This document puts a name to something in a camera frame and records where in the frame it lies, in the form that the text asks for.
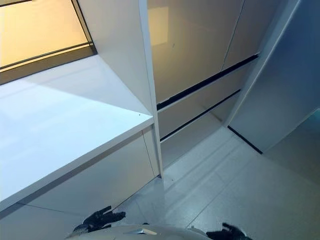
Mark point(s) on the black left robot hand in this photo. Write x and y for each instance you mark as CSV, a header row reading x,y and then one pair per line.
x,y
100,218

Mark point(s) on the grey tall side panel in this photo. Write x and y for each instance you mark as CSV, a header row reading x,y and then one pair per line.
x,y
280,80

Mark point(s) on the silver robot torso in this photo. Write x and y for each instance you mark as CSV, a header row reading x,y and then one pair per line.
x,y
150,235

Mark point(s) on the fridge drawer white inside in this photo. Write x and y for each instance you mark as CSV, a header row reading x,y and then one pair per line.
x,y
200,105

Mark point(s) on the orange lit window black frame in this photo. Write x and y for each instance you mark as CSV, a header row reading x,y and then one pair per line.
x,y
37,27

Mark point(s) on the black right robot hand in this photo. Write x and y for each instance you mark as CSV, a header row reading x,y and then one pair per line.
x,y
230,233

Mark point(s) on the tall white cabinet panel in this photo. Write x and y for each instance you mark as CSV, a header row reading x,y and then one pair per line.
x,y
125,45

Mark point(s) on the steel fridge drawer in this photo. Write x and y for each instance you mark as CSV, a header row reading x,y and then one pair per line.
x,y
195,135

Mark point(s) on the stainless steel fridge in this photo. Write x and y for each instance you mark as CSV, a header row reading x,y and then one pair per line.
x,y
192,45

